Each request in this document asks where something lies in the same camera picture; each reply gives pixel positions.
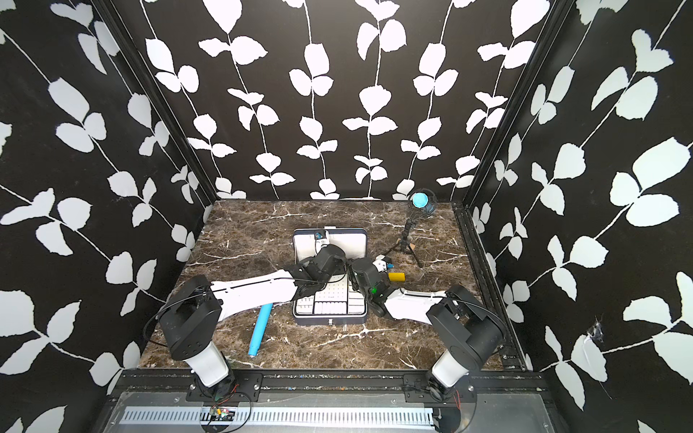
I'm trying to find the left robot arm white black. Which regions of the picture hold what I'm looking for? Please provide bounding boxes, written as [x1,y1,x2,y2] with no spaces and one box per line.
[154,245,347,403]

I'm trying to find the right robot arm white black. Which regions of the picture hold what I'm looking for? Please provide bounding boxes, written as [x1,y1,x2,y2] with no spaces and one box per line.
[346,258,507,401]

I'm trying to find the yellow block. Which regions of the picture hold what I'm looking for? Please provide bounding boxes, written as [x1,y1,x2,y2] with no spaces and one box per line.
[387,272,406,283]

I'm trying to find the black mini tripod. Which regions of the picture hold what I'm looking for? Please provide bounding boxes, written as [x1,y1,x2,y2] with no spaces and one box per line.
[383,211,423,268]

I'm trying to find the cyan marker pen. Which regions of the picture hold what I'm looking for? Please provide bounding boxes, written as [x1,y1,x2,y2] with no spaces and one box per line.
[248,303,273,357]

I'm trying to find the cyan ball on tripod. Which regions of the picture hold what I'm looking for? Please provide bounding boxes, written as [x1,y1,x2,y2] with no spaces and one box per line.
[410,189,438,218]

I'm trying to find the small circuit board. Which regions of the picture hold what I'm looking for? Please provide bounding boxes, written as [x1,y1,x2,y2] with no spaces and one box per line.
[209,407,236,423]

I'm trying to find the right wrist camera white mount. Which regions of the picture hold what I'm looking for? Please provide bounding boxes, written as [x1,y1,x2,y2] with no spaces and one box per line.
[373,259,391,272]

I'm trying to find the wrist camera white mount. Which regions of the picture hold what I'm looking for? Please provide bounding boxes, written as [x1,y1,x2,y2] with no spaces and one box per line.
[373,259,391,272]
[313,229,330,244]

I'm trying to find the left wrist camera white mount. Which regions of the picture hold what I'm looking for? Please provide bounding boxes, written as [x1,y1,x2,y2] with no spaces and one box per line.
[313,229,330,244]

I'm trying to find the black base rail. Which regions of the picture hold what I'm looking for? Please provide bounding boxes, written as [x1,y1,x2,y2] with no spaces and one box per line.
[183,369,548,404]

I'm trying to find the white perforated cable tray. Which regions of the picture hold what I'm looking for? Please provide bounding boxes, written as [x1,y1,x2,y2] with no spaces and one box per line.
[115,406,435,429]

